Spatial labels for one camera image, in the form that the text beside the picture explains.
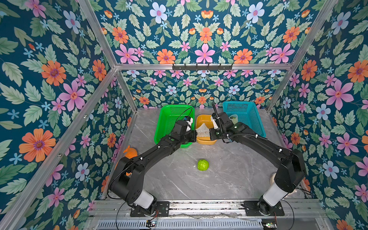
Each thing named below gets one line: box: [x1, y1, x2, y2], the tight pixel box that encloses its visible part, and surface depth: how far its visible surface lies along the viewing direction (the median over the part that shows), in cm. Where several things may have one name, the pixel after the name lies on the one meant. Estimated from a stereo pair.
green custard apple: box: [197, 159, 210, 172], surface depth 86 cm
